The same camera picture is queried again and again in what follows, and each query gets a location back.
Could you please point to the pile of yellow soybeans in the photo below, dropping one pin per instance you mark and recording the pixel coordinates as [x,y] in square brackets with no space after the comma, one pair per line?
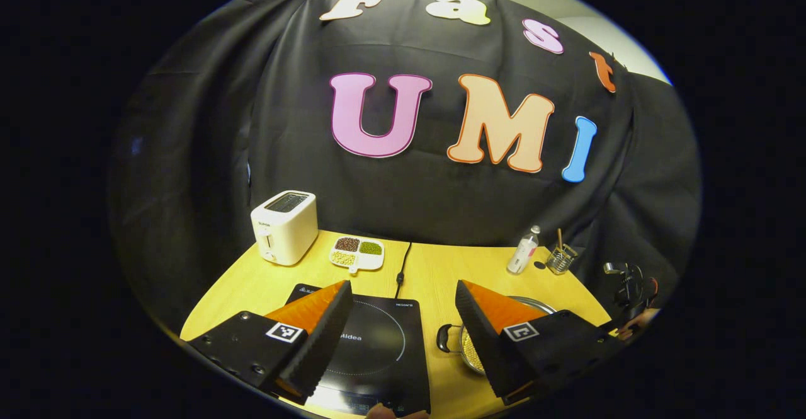
[471,346]

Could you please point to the black induction cooktop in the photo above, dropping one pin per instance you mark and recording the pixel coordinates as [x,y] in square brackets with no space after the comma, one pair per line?
[384,343]

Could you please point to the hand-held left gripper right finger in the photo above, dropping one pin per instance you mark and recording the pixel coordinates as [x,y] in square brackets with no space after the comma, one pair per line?
[482,343]

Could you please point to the clear plastic bottle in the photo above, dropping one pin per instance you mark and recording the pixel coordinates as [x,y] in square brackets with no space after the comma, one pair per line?
[522,252]

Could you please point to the white divided bean dish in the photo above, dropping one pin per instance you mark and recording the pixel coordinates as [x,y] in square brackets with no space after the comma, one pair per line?
[357,254]

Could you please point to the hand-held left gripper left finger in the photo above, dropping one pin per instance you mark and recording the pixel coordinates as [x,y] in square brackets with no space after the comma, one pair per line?
[324,343]

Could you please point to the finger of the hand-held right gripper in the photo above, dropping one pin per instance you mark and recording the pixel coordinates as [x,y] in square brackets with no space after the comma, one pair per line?
[613,331]

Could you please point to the black backdrop cloth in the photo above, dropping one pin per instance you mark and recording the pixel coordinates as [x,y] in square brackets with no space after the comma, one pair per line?
[441,205]

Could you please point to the white toaster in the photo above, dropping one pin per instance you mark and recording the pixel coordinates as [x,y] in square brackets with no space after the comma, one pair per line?
[283,230]

